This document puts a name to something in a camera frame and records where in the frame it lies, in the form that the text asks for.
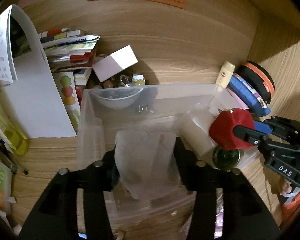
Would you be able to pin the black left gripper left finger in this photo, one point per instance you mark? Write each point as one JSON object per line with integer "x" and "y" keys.
{"x": 54, "y": 215}

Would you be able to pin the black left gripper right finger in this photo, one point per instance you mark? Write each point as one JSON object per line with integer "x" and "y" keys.
{"x": 245, "y": 215}

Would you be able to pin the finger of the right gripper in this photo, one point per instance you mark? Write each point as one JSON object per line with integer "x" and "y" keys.
{"x": 283, "y": 128}
{"x": 263, "y": 142}

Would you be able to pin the red jewelry box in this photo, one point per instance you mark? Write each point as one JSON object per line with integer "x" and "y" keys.
{"x": 221, "y": 132}

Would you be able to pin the white drawstring cloth pouch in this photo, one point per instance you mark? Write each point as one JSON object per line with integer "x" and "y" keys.
{"x": 146, "y": 164}

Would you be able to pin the dark green glass bottle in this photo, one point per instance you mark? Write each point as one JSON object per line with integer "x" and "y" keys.
{"x": 226, "y": 159}

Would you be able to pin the black orange round case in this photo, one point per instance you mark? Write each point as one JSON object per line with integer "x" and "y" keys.
{"x": 258, "y": 78}

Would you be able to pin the blue woven pouch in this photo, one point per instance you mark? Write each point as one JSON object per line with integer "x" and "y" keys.
{"x": 249, "y": 96}

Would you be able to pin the orange green tube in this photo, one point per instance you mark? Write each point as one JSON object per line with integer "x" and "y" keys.
{"x": 5, "y": 188}

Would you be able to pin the cream lotion tube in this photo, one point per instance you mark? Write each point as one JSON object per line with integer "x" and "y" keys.
{"x": 225, "y": 74}

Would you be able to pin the translucent plastic storage bin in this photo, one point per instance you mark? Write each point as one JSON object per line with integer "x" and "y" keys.
{"x": 140, "y": 124}

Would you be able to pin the yellow green spray bottle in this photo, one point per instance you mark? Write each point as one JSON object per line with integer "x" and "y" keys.
{"x": 17, "y": 143}

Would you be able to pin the large white paper sheet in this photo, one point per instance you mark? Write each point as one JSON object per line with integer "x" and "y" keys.
{"x": 32, "y": 103}

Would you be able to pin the fruit picture card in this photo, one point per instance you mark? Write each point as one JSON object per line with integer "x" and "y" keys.
{"x": 66, "y": 86}

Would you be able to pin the small white cardboard box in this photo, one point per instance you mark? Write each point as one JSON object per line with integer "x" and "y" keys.
{"x": 116, "y": 62}

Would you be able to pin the printed folded paper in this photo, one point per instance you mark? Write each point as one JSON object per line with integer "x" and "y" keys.
{"x": 7, "y": 69}

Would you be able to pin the stack of booklets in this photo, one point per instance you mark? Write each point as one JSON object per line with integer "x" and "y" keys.
{"x": 67, "y": 49}

